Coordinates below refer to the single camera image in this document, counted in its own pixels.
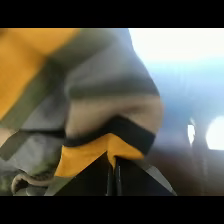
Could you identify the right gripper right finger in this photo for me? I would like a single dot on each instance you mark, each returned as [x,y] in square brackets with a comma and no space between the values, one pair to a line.
[140,181]

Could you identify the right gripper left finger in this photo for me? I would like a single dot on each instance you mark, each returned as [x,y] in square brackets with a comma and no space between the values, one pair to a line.
[90,181]

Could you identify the yellow grey striped shirt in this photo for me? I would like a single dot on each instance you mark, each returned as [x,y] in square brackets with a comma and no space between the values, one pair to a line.
[100,83]

